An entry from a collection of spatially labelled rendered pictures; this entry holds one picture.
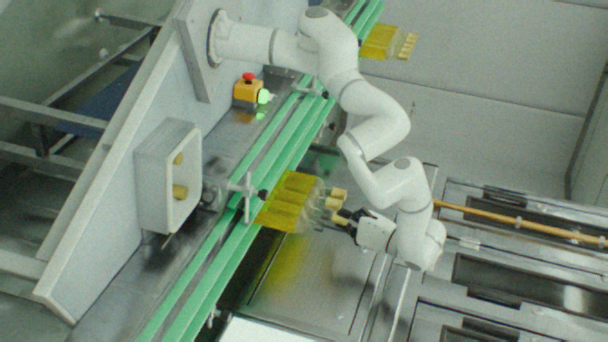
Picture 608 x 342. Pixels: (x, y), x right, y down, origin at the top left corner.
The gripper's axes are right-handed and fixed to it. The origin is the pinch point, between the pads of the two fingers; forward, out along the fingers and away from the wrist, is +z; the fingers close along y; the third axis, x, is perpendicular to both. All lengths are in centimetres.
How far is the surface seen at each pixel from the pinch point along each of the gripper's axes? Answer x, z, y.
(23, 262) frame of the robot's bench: 76, 37, 19
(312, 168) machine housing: -38, 32, -17
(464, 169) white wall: -537, 99, -316
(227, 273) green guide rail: 34.6, 14.9, -3.2
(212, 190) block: 25.9, 26.8, 13.0
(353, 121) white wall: -533, 245, -304
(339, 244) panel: -3.6, 1.8, -12.8
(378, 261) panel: -3.5, -11.1, -12.1
